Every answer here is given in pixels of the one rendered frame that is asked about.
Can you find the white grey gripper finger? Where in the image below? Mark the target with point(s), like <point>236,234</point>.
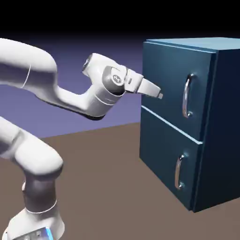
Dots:
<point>160,95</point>

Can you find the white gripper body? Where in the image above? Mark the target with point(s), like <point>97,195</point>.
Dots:
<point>148,86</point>

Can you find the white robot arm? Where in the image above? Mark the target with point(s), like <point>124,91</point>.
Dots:
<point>41,82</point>

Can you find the blue painted cabinet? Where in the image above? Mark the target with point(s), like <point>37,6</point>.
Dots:
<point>221,120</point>

